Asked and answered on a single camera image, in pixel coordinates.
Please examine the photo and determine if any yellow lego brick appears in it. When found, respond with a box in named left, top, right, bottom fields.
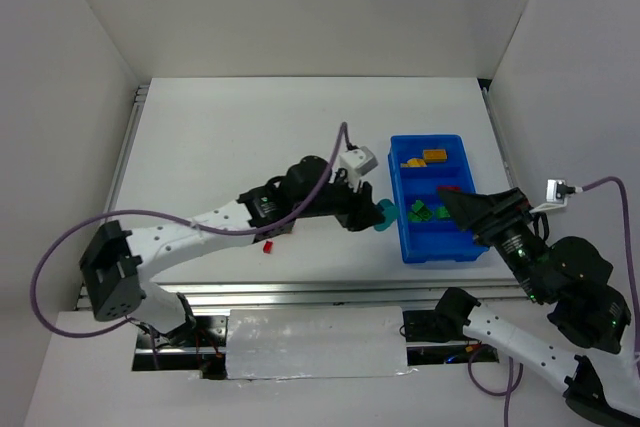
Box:
left=400, top=158, right=427, bottom=168

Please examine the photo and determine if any orange lego brick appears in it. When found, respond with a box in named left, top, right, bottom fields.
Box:
left=422, top=149, right=448, bottom=164

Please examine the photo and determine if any green square lego brick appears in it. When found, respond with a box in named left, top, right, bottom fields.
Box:
left=434, top=206, right=451, bottom=221

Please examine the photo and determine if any blue compartment tray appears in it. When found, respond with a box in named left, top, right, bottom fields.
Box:
left=388, top=134, right=488, bottom=264

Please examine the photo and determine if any green lego with red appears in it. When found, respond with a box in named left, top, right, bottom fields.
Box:
left=417, top=208, right=433, bottom=222

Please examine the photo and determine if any green curved lego brick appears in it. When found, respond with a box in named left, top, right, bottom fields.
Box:
left=411, top=200, right=425, bottom=213

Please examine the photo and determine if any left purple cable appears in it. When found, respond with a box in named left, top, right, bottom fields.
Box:
left=30, top=121, right=351, bottom=371

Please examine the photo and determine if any light blue oval lego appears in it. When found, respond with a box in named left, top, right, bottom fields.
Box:
left=374, top=199, right=398, bottom=232

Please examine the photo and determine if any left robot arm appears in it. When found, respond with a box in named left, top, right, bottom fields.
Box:
left=79, top=148, right=385, bottom=345

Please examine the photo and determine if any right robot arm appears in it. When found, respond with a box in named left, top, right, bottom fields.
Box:
left=435, top=188, right=639, bottom=426

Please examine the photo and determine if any small green lego brick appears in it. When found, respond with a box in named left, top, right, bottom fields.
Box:
left=407, top=212, right=422, bottom=223

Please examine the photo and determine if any white foil cover plate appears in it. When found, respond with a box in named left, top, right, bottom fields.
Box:
left=226, top=306, right=410, bottom=380

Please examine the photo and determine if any aluminium frame rail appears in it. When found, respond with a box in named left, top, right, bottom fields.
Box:
left=74, top=279, right=526, bottom=311

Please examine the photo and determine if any small red lego brick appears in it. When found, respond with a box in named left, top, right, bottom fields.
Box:
left=437, top=185, right=461, bottom=191

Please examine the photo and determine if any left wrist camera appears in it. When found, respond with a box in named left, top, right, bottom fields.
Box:
left=338, top=146, right=378, bottom=191

